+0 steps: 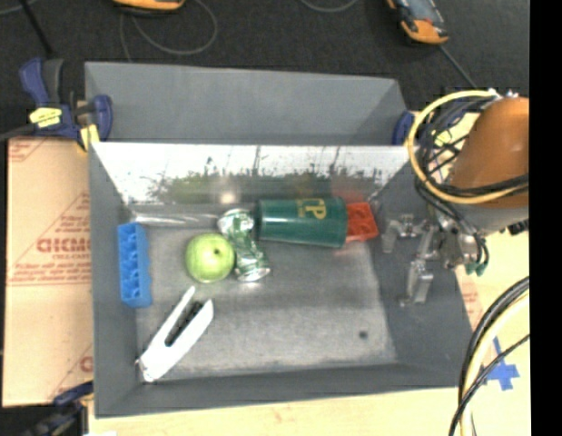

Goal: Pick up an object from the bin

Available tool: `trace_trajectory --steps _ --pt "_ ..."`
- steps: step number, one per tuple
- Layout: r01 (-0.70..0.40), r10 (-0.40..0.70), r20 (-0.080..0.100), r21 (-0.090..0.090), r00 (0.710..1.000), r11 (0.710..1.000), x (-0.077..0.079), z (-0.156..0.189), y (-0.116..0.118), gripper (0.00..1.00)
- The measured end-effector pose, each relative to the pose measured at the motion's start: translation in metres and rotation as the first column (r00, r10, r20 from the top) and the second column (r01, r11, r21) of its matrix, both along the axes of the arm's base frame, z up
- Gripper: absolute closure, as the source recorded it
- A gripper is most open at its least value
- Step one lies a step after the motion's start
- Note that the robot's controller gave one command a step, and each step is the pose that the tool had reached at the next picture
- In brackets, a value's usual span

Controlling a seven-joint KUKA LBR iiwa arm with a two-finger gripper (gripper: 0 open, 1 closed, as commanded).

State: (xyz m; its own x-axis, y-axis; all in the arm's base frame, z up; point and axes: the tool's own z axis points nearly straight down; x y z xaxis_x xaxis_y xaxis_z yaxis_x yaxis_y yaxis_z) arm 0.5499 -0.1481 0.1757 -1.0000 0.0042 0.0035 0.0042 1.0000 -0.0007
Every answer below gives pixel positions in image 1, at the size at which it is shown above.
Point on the green apple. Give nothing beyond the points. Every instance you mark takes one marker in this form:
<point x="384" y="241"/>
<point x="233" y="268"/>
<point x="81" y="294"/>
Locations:
<point x="209" y="258"/>

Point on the blue toy brick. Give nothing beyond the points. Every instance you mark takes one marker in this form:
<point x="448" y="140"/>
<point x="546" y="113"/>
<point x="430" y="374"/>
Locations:
<point x="134" y="266"/>

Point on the black cylinder on white bracket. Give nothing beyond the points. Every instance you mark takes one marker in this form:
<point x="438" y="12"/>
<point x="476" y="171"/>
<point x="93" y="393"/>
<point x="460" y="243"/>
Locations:
<point x="519" y="228"/>

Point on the red toy brick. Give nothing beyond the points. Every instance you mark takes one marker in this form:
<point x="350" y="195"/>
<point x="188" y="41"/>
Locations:
<point x="363" y="223"/>

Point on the crushed green and silver can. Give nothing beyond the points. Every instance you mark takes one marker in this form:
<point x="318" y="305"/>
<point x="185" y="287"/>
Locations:
<point x="244" y="252"/>

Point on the grey metal bin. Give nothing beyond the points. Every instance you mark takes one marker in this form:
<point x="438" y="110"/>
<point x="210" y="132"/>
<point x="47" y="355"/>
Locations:
<point x="280" y="316"/>

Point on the brown cardboard board, red print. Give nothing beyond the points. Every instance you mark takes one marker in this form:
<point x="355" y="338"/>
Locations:
<point x="44" y="289"/>

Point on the dark green cup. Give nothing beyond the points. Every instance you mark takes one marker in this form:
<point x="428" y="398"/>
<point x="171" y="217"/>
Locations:
<point x="298" y="223"/>

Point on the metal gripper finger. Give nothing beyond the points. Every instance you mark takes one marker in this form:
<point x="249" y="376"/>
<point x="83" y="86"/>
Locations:
<point x="405" y="227"/>
<point x="419" y="280"/>

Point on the white plastic utility knife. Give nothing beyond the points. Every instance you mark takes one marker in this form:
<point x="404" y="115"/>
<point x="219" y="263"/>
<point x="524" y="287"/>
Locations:
<point x="176" y="339"/>

